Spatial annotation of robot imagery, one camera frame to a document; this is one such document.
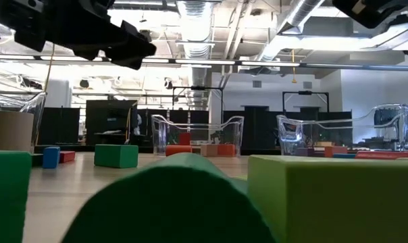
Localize natural wood cylinder block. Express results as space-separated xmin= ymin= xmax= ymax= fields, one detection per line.
xmin=0 ymin=110 xmax=35 ymax=153

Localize flat lime green block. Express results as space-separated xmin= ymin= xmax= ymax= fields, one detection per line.
xmin=247 ymin=154 xmax=408 ymax=243

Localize clear plastic bin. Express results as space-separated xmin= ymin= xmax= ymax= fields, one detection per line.
xmin=0 ymin=90 xmax=47 ymax=151
xmin=151 ymin=114 xmax=245 ymax=158
xmin=276 ymin=103 xmax=408 ymax=156

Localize purple block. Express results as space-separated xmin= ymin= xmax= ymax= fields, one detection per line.
xmin=293 ymin=147 xmax=315 ymax=157

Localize short blue block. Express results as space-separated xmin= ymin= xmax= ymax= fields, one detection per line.
xmin=42 ymin=146 xmax=61 ymax=169

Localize long ceiling light bar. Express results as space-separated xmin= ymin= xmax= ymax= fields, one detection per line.
xmin=0 ymin=53 xmax=408 ymax=72

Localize green arch block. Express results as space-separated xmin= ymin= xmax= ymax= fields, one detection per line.
xmin=0 ymin=150 xmax=32 ymax=243
xmin=93 ymin=144 xmax=140 ymax=169

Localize black gantry frame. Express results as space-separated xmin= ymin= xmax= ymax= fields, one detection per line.
xmin=282 ymin=90 xmax=330 ymax=114

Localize yellow hanging rope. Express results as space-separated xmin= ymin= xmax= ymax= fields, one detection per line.
xmin=43 ymin=43 xmax=56 ymax=92

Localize green half cylinder block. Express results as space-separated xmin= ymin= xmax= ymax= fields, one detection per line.
xmin=60 ymin=152 xmax=279 ymax=243

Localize yellow hanging cord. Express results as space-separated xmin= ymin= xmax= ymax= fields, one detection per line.
xmin=290 ymin=49 xmax=298 ymax=84

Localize small natural wood block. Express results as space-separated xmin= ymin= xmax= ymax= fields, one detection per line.
xmin=200 ymin=144 xmax=219 ymax=157

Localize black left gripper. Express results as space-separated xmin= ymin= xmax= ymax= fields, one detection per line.
xmin=0 ymin=0 xmax=157 ymax=70

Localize black partition wall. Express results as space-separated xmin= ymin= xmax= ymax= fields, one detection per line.
xmin=38 ymin=106 xmax=353 ymax=151

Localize silver ceiling duct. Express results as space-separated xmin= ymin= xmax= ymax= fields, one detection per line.
xmin=257 ymin=0 xmax=326 ymax=63
xmin=175 ymin=0 xmax=215 ymax=87

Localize long red block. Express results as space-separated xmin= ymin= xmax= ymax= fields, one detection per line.
xmin=58 ymin=151 xmax=76 ymax=164

